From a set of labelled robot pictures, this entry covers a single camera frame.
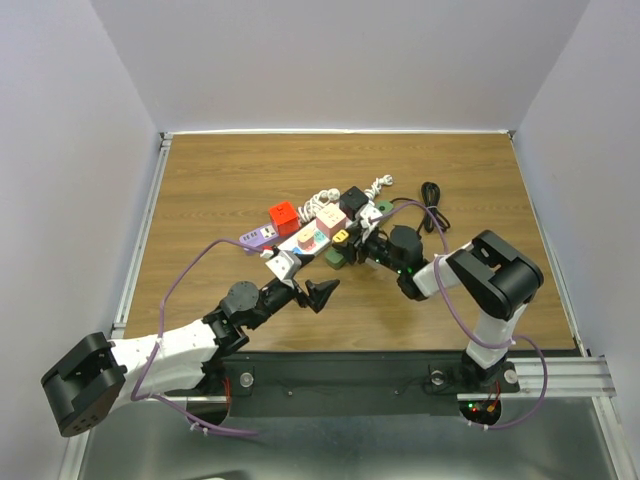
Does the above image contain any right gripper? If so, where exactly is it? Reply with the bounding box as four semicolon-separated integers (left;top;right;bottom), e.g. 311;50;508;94
333;226;404;275

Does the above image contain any yellow green charger plug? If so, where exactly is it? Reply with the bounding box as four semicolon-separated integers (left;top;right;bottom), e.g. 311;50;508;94
332;229;349;248

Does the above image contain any red cube socket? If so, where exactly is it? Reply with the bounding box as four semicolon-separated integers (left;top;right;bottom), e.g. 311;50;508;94
269;201;300;237

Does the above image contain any purple power strip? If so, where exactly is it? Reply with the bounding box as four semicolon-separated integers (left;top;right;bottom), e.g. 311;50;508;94
239;223;280;255

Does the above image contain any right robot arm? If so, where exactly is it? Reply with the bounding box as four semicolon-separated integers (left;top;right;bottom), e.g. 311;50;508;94
294;223;544;390

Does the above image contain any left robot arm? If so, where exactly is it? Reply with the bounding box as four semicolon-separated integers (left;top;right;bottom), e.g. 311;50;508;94
41;279;340;437

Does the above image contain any green power strip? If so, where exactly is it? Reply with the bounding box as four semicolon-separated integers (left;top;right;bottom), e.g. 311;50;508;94
324;200;393;270

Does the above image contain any pink cube socket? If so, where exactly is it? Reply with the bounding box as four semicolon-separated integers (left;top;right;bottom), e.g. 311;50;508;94
316;204;347;239

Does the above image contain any white multicolour power strip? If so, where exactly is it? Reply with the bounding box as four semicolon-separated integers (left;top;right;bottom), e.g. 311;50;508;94
277;219;330;257

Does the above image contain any pink orange charger cube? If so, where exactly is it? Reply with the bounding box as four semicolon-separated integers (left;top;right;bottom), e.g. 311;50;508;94
296;230;315;251

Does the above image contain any black cube adapter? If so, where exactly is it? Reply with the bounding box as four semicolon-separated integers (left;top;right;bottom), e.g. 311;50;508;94
338;186;369;221

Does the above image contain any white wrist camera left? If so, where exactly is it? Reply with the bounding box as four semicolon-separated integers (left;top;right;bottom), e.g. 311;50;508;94
265;250;302;289

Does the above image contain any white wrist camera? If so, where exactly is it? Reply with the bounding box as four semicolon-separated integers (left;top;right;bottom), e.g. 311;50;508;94
357;204;384;234
265;250;302;289

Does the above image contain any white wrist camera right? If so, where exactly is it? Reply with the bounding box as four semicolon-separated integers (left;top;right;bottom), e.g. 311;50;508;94
357;204;384;234

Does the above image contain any white coiled power cable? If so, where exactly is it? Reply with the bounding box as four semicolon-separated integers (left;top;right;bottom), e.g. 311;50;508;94
297;188;343;224

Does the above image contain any white cable of strip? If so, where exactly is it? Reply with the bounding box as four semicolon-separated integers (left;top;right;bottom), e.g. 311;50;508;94
364;172;394;201

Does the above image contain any black power cord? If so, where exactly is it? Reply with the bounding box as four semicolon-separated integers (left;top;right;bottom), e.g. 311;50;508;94
389;180;451;234

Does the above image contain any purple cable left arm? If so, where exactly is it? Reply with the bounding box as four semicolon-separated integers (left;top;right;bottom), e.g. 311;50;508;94
129;237;281;435

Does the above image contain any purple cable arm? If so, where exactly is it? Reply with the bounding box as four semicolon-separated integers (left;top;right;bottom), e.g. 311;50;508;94
129;237;281;435
372;200;549;432

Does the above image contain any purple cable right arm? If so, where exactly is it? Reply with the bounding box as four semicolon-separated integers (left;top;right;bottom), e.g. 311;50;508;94
372;200;549;432

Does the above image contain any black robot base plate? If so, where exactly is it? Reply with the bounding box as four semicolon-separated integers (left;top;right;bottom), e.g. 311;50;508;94
164;349;521;419

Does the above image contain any aluminium table edge rail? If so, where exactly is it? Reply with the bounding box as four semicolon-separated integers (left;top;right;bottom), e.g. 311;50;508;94
110;132;174;339

